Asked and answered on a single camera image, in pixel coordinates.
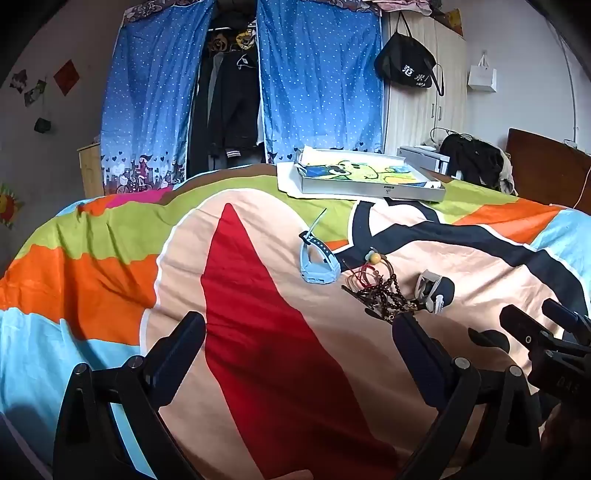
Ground red square wall paper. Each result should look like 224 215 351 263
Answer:
53 59 83 97

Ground white wall pipe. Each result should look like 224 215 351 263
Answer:
547 14 580 148

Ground white plastic storage box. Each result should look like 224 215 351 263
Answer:
397 144 451 176

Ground light blue wrist watch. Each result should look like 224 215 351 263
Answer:
299 208 341 286

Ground brown wooden headboard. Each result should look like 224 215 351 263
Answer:
505 128 591 210

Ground white paper bag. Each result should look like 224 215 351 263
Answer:
467 52 498 92

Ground black shoulder bag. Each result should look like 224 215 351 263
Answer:
373 11 445 97

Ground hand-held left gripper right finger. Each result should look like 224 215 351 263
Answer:
392 312 544 480

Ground blue dotted curtain with figures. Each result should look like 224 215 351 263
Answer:
100 0 215 195

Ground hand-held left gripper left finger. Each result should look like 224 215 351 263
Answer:
52 311 206 480

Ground sun wall decoration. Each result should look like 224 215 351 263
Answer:
0 182 24 229

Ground brown hair tie yellow bead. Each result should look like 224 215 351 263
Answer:
365 248 395 278

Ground white wardrobe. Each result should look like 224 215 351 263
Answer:
381 9 468 160

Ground white wrist watch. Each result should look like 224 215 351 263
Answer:
412 271 455 315

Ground small green wall picture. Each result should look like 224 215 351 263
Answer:
24 79 48 108

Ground colourful printed blanket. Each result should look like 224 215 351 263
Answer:
0 164 591 480

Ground red bead bracelet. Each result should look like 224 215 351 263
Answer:
346 265 384 291

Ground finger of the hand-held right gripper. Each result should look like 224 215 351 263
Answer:
499 305 561 358
541 298 591 344

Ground dark hanging clothes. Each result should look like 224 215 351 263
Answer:
187 9 264 178

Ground dark bead bracelet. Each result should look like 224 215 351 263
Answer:
342 272 419 321

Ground light wooden cabinet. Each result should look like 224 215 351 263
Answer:
76 141 105 199

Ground black clothes pile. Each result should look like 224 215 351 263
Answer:
438 134 515 192

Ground grey flat box with cartoon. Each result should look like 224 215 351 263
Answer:
277 147 447 204

